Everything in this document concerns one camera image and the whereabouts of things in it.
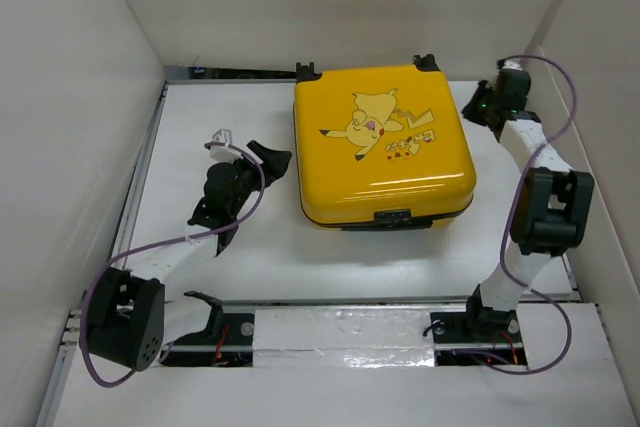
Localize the yellow Pikachu suitcase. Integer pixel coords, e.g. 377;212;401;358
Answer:
293;54;477;231

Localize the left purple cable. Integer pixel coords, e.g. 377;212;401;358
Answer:
79;141;266;388

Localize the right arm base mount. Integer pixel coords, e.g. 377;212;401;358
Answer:
422;311;528;367

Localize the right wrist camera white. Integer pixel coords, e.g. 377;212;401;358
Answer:
496;58;525;72

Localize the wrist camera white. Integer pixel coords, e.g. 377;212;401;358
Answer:
496;58;525;72
204;128;241;162

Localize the aluminium front rail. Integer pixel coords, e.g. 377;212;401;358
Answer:
59;296;581;353

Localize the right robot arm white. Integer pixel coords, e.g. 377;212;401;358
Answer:
461;59;595;340

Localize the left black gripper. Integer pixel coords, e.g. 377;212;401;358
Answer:
226;142;289;217

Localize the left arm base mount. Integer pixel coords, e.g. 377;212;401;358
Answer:
159;291;255;368

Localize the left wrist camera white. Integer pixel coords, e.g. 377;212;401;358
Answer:
204;128;241;162

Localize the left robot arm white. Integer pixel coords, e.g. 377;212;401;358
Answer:
79;140;292;388

